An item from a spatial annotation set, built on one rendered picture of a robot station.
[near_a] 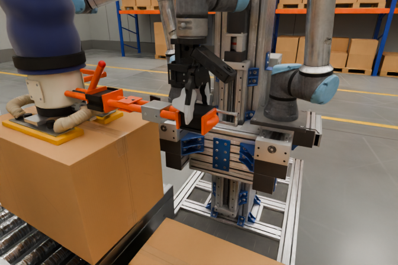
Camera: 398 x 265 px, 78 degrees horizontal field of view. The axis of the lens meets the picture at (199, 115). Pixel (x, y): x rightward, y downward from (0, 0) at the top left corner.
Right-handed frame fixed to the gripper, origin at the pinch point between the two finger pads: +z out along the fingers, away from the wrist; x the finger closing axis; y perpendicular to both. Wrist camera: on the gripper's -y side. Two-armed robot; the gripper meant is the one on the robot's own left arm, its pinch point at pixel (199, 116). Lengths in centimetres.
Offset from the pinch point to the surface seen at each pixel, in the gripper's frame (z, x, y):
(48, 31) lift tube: -20, 5, 51
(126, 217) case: 47, 3, 30
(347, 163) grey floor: 118, -219, -60
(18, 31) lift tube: -20, 11, 58
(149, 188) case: 43, -11, 30
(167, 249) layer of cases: 66, -6, 18
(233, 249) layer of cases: 66, -20, -6
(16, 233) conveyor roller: 66, 20, 82
